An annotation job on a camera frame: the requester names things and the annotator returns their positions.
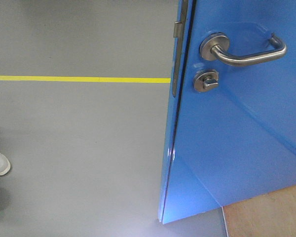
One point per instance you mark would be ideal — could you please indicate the steel latch edge plate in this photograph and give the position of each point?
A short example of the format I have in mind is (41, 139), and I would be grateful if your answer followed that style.
(178, 34)

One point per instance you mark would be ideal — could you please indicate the steel door lever handle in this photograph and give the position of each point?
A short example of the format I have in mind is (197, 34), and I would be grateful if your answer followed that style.
(216, 45)

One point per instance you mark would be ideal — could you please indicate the blue door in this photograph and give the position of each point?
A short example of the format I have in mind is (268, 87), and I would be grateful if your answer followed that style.
(236, 141)

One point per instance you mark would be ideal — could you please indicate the wooden platform base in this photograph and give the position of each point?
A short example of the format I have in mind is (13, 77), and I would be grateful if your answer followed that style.
(268, 215)

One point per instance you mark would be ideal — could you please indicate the steel thumb turn lock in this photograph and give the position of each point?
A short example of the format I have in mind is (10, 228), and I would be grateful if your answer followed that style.
(206, 80)

